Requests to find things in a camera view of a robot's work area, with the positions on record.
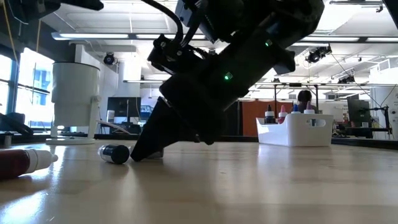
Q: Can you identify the tall black-capped food coloring bottle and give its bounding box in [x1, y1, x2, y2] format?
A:
[264, 104, 276, 124]

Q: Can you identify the small black dropper bottle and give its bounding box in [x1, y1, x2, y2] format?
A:
[97, 144, 131, 165]

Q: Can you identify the black computer monitor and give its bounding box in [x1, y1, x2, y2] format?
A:
[107, 96, 142, 125]
[347, 98, 371, 128]

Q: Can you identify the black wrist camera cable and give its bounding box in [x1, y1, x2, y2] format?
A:
[141, 0, 185, 43]

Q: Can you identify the black aluminium table frame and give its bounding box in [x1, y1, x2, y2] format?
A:
[0, 132, 398, 151]

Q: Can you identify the long ceiling light strip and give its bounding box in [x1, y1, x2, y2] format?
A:
[292, 35, 398, 44]
[51, 30, 206, 41]

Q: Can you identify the black ceiling-mounted camera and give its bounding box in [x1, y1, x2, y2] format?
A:
[305, 45, 333, 65]
[103, 52, 116, 66]

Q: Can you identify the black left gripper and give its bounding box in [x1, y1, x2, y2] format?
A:
[9, 0, 105, 23]

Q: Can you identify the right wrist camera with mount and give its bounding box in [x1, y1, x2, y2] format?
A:
[147, 0, 218, 75]

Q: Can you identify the tall red-capped food coloring bottle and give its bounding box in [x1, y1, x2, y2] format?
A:
[277, 105, 289, 124]

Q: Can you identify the white plastic bin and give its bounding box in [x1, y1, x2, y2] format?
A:
[255, 113, 335, 147]

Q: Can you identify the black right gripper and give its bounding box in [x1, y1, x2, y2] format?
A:
[130, 27, 296, 162]

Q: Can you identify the small dark red dropper bottle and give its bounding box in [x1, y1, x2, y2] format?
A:
[0, 148, 59, 181]

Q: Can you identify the tall purple-capped food coloring bottle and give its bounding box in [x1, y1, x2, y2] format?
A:
[303, 101, 316, 115]

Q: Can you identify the person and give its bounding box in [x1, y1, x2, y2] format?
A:
[297, 90, 320, 114]

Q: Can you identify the orange partition panel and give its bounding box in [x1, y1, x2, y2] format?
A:
[241, 99, 299, 137]

